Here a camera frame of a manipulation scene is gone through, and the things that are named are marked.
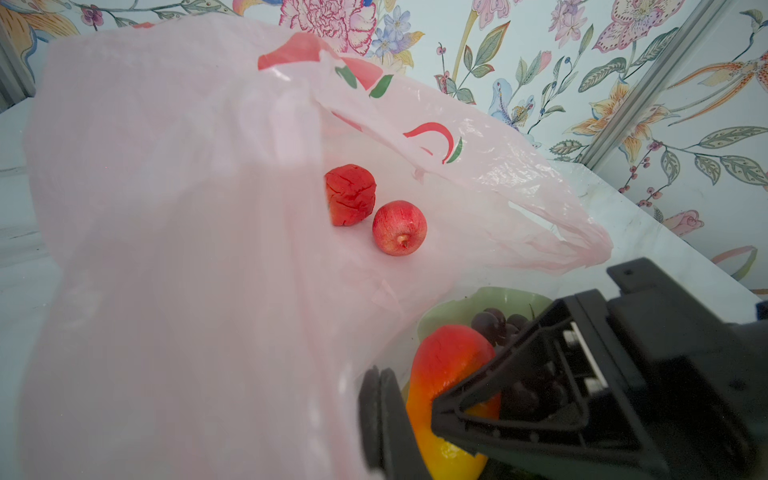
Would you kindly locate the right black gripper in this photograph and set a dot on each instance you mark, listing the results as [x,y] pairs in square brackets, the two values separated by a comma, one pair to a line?
[648,385]

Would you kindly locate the small red apple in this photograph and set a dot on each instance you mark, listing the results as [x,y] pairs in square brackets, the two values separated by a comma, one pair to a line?
[399,228]

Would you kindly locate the pink plastic bag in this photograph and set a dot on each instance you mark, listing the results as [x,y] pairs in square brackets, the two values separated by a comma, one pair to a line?
[211,322]

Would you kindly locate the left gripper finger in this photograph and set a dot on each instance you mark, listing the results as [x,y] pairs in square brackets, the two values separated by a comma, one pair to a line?
[388,441]

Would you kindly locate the dark purple grape bunch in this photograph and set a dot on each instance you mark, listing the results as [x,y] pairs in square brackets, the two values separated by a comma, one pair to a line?
[532,388]

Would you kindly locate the light green plate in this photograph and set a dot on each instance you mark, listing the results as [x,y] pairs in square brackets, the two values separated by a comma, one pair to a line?
[462,311]

